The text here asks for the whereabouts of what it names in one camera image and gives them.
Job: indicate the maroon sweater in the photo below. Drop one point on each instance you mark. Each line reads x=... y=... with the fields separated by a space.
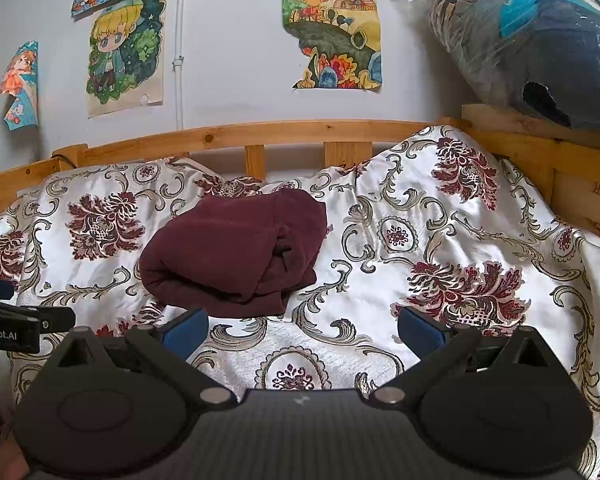
x=230 y=255

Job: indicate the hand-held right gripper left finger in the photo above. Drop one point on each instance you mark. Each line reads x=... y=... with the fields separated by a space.
x=187 y=331

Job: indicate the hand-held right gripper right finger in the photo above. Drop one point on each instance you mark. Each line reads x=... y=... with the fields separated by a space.
x=420 y=332

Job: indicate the white wall pipe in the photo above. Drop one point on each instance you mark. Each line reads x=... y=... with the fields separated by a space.
x=180 y=60

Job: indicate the torn orange figure wall poster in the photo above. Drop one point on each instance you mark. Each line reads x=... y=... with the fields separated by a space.
x=20 y=85

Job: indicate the wooden bed frame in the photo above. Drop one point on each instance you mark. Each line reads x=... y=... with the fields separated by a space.
x=230 y=135

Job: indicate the plastic-wrapped bedding bundle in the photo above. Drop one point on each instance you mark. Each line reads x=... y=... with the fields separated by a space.
x=540 y=50

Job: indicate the colourful patterned cloth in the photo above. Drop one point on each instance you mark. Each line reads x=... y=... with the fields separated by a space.
x=330 y=25

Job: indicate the blond figure wall poster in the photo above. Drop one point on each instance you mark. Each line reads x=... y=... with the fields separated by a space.
x=125 y=55

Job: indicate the white floral blanket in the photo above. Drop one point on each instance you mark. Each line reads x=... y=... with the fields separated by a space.
x=380 y=280

